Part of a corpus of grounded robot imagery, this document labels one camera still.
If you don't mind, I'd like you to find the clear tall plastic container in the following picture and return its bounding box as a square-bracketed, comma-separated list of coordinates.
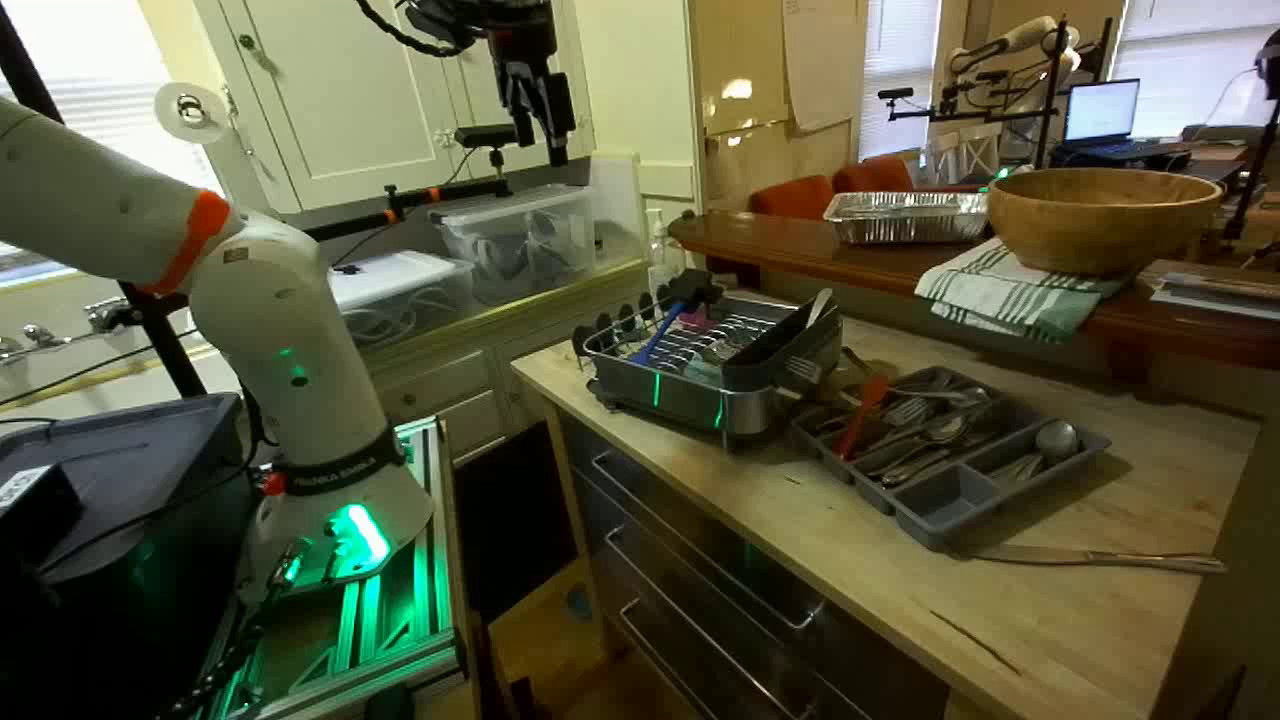
[585, 149, 652, 260]

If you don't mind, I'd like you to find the white lidded storage bin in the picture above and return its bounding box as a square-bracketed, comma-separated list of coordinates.
[325, 249, 475, 354]

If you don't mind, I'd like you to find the steel spoon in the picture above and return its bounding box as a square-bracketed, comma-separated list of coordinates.
[992, 415, 1086, 488]
[875, 410, 970, 474]

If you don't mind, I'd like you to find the aluminium foil tray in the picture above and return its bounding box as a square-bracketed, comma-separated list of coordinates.
[819, 189, 992, 251]

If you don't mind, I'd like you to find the grey utensil tray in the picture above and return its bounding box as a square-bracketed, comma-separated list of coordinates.
[788, 366, 1113, 553]

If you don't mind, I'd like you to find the black thin stand pole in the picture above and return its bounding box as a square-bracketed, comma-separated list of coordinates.
[1218, 28, 1280, 249]

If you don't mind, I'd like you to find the wire chair back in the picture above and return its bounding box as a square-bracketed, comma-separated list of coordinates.
[914, 122, 1002, 191]

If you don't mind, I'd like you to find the dark wooden table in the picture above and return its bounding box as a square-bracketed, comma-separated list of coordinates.
[667, 210, 1280, 380]

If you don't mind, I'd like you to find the wooden drawer cabinet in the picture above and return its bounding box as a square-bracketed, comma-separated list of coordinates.
[564, 415, 950, 720]

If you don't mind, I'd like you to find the black camera on rail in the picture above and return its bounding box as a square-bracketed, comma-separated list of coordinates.
[453, 122, 529, 173]

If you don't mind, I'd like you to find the blue plastic ladle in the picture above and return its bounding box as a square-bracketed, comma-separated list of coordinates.
[626, 310, 690, 371]

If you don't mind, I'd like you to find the wooden bowl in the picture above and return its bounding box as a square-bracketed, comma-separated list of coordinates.
[986, 164, 1227, 280]

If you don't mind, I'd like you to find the dark grey dish drying rack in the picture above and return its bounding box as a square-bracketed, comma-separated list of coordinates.
[570, 270, 846, 454]

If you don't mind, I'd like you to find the cream drawer cabinet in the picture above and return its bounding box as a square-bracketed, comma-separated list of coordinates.
[352, 258, 656, 463]

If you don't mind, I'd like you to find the silver spoon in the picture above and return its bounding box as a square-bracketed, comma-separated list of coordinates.
[798, 284, 841, 335]

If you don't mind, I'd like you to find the aluminium frame robot cart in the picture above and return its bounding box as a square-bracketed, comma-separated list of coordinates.
[194, 412, 466, 720]

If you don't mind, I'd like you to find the black clamp rail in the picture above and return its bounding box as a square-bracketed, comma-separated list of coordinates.
[311, 175, 466, 270]

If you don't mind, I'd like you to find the clear plastic storage bin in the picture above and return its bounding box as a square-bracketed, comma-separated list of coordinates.
[432, 181, 603, 306]

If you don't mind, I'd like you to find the black rack caddy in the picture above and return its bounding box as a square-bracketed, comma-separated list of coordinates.
[724, 297, 846, 392]

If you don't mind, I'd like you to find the black controller box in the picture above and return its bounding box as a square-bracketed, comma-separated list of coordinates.
[0, 392, 259, 720]

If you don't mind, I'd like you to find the open laptop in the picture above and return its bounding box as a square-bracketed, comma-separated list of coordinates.
[1060, 75, 1142, 149]

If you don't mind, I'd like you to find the black stand with arms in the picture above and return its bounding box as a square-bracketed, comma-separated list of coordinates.
[875, 12, 1119, 173]

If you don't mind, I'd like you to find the white round disc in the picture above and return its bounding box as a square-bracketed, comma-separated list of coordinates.
[153, 75, 232, 149]

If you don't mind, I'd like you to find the black tripod pole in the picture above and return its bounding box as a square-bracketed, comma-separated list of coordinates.
[0, 4, 211, 403]

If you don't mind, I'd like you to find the flat grey book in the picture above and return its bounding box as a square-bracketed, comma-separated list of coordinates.
[1148, 270, 1280, 327]

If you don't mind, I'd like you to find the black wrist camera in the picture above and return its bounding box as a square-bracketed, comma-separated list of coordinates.
[397, 0, 500, 50]

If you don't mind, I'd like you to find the green striped dish towel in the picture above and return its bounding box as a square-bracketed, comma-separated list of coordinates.
[913, 236, 1132, 345]

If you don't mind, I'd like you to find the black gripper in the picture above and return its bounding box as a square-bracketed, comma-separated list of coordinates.
[491, 8, 578, 170]

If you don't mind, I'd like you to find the orange handled utensil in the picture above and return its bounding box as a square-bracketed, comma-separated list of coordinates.
[835, 371, 894, 463]

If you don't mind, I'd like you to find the red chair cushion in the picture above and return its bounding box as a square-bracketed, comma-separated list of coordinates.
[744, 173, 841, 224]
[833, 156, 921, 196]

